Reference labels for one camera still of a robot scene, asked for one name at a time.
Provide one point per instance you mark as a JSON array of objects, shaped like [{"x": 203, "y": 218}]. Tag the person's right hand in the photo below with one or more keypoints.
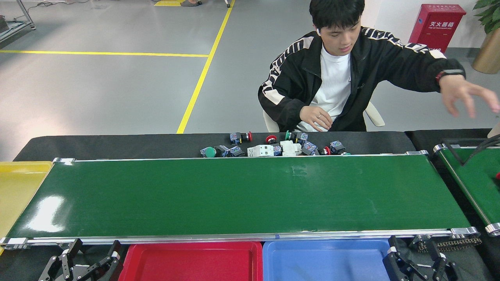
[{"x": 314, "y": 117}]

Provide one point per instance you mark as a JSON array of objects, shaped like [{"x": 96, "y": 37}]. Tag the red mushroom button switch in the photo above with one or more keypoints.
[{"x": 271, "y": 139}]

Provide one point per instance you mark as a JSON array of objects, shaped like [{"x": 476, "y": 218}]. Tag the green conveyor belt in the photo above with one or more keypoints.
[
  {"x": 234, "y": 195},
  {"x": 476, "y": 175}
]

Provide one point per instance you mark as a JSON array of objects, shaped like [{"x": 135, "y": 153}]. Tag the silver metal rack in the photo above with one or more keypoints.
[{"x": 13, "y": 29}]

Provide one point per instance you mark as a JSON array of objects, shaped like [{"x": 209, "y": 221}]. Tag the dark contact block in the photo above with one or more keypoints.
[{"x": 222, "y": 150}]

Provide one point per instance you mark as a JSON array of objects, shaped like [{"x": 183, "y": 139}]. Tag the black table cloth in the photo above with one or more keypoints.
[
  {"x": 425, "y": 136},
  {"x": 117, "y": 145}
]

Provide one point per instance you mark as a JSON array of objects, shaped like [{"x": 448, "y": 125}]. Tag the person's left hand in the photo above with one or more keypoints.
[{"x": 459, "y": 91}]

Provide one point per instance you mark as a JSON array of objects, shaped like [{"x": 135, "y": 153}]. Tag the blue plastic tray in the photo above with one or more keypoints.
[{"x": 324, "y": 263}]

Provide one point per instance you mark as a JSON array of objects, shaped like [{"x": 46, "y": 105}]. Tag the blue switch block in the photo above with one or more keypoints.
[{"x": 309, "y": 148}]

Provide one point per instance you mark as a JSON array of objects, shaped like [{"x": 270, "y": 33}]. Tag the bystander person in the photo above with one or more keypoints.
[{"x": 190, "y": 3}]

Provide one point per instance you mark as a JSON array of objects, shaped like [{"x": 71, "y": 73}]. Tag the red plastic tray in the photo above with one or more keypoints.
[{"x": 187, "y": 263}]

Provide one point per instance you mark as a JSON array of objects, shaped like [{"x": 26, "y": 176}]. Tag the white wheeled stand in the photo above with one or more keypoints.
[{"x": 227, "y": 4}]

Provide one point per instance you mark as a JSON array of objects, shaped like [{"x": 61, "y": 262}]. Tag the potted plant gold planter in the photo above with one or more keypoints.
[{"x": 488, "y": 54}]

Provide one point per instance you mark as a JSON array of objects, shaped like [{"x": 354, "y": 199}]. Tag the dark grey equipment box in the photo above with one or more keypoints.
[{"x": 3, "y": 24}]

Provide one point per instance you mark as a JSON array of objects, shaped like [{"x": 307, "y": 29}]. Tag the green push button switch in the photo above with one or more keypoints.
[
  {"x": 210, "y": 152},
  {"x": 300, "y": 137}
]

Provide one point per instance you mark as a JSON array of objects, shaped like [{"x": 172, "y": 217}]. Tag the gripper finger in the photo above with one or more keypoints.
[
  {"x": 394, "y": 261},
  {"x": 105, "y": 263},
  {"x": 441, "y": 267},
  {"x": 58, "y": 267}
]

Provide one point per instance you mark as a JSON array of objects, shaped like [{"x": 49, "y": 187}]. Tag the red fire extinguisher box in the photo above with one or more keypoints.
[{"x": 435, "y": 27}]

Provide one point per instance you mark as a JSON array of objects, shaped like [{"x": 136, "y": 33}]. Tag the yellow plastic tray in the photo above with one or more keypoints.
[{"x": 15, "y": 195}]

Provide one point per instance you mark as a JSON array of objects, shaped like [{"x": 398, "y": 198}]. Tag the blue grey contact block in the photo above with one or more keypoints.
[{"x": 236, "y": 152}]

